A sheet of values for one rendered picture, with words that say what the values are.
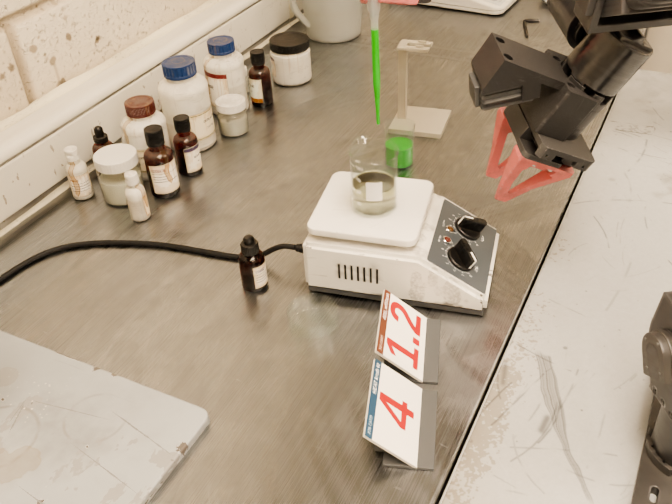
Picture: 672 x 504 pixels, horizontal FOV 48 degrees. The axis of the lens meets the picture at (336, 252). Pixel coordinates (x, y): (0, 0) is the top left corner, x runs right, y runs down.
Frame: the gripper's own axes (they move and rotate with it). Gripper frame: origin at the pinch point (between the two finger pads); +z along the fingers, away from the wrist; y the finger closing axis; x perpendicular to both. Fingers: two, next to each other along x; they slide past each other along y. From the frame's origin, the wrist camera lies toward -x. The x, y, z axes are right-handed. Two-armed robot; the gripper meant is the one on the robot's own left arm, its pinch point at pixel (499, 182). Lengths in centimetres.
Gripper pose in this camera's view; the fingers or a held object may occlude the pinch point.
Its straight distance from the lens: 81.5
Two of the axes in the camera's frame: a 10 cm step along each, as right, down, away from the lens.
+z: -4.4, 6.2, 6.5
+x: 8.9, 1.9, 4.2
